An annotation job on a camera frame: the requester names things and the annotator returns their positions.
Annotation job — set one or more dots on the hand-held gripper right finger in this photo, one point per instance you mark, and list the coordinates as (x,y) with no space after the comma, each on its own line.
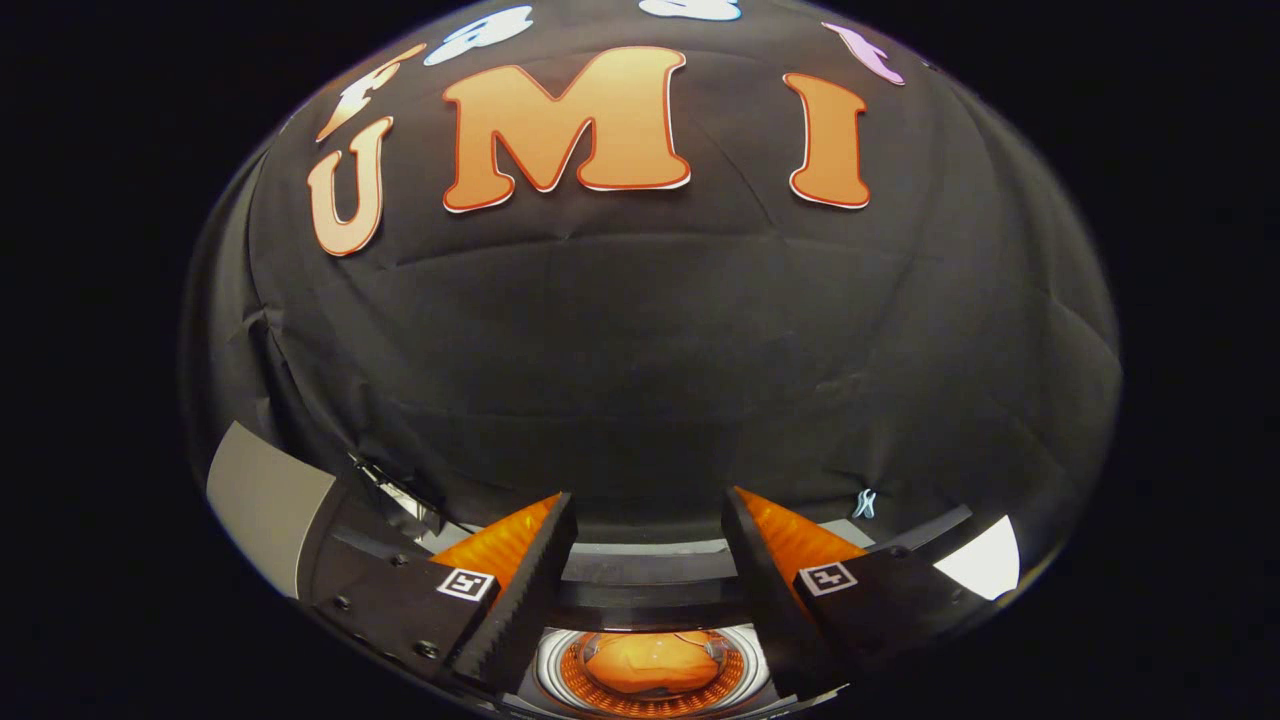
(765,600)

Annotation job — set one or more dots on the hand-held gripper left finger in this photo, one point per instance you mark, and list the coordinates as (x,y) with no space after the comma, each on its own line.
(530,600)

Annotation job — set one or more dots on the orange polo shirt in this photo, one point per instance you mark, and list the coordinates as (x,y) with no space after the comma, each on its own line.
(650,665)

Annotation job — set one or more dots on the black backdrop cloth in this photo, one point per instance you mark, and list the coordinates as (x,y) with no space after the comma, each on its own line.
(650,350)

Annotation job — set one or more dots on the white flat sheet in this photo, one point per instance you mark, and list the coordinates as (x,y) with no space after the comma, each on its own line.
(985,565)

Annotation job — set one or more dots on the grey washing machine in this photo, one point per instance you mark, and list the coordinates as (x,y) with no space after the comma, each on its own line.
(640,570)

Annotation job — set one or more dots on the grey flat board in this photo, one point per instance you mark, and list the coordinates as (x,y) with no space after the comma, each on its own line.
(265,500)

